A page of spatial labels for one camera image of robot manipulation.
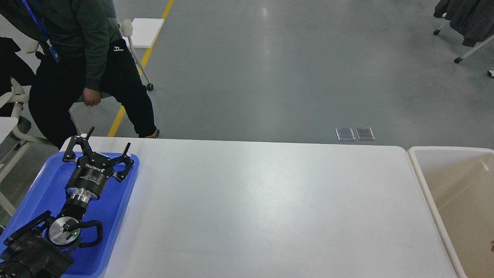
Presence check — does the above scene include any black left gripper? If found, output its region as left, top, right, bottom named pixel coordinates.
left=62, top=126, right=135, bottom=201

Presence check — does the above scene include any blue plastic tray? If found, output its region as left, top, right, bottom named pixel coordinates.
left=0, top=151, right=140, bottom=278

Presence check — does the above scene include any white chair at left edge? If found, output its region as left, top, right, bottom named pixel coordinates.
left=0, top=37, right=51, bottom=181

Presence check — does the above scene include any seated person green sweater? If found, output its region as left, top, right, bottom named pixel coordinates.
left=1, top=0, right=159, bottom=149

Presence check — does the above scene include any left metal floor plate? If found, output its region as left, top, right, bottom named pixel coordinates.
left=335, top=128, right=356, bottom=141

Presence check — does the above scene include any metal floor plate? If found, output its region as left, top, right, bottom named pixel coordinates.
left=335, top=128, right=356, bottom=141
left=356, top=128, right=376, bottom=141

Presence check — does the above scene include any right metal floor plate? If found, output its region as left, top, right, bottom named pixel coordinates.
left=356, top=128, right=376, bottom=141

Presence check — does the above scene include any beige plastic bin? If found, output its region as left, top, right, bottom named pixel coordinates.
left=408, top=146, right=494, bottom=278

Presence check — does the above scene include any chair with dark coat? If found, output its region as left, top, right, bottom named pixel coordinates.
left=433, top=0, right=494, bottom=63

